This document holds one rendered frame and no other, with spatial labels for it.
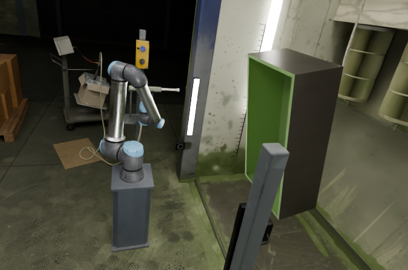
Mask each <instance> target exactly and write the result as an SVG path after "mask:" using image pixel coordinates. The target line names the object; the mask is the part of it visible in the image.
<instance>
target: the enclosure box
mask: <svg viewBox="0 0 408 270"><path fill-rule="evenodd" d="M342 71H343V66H339V65H337V64H334V63H332V62H328V61H325V60H323V59H319V58H315V57H313V56H310V55H306V54H304V53H300V52H297V51H294V50H291V49H288V48H286V49H277V50H269V51H263V52H255V53H248V68H247V95H246V147H245V175H246V177H247V178H248V179H249V180H250V182H251V183H252V182H253V178H254V174H255V171H256V166H257V162H258V159H259V155H260V150H261V148H262V144H263V143H280V144H281V145H282V146H283V147H284V148H285V149H286V150H287V151H289V153H290V154H289V157H288V160H287V163H286V167H285V170H284V173H283V176H282V179H281V182H280V185H279V189H278V192H277V195H276V199H275V201H274V205H273V208H272V212H273V214H274V215H275V216H276V217H277V219H278V220H281V219H284V218H287V217H290V216H293V215H296V214H300V213H302V212H305V211H309V210H311V209H314V208H316V203H317V199H318V193H319V188H320V184H321V178H322V173H323V168H324V163H325V157H326V153H327V148H328V142H329V138H330V132H331V129H332V123H333V117H334V113H335V107H336V102H337V98H338V92H339V86H340V83H341V77H342Z"/></svg>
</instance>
